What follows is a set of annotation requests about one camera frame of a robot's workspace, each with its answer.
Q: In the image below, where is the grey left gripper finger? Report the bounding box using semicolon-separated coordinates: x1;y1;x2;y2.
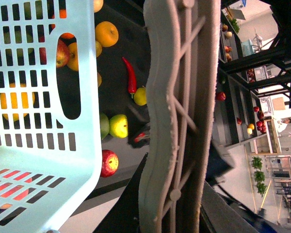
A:
138;0;220;233

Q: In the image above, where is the light blue basket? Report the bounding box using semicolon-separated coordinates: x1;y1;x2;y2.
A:
0;0;101;233

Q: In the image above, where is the black metal shelf rack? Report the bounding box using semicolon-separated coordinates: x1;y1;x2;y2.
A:
92;0;291;233

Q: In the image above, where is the small yellow lemon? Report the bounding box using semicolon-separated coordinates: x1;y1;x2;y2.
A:
133;87;147;106

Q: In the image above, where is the red chili pepper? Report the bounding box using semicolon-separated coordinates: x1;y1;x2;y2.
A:
122;57;137;98

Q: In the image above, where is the yellow apple right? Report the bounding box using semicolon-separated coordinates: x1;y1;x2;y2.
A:
95;21;119;48

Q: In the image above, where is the brown kiwi fruit back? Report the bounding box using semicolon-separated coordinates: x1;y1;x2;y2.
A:
95;41;102;57

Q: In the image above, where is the brown kiwi fruit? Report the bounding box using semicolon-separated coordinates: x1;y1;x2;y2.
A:
95;41;102;57
97;72;102;87

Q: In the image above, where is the brown kiwi fruit front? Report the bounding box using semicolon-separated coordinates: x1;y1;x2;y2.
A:
97;72;102;87

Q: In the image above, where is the green apple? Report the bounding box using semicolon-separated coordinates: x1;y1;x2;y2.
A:
109;114;128;138

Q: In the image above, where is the yellow orange fruit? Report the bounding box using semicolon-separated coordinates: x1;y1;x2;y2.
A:
67;42;79;71

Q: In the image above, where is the small orange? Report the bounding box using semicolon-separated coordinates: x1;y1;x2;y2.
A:
60;33;75;39

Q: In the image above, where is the red apple front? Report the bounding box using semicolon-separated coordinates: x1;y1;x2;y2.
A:
56;39;70;68

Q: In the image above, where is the person in white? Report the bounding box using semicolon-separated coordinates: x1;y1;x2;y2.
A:
275;118;291;133

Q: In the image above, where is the red yellow apple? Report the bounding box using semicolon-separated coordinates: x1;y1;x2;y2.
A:
100;150;119;178

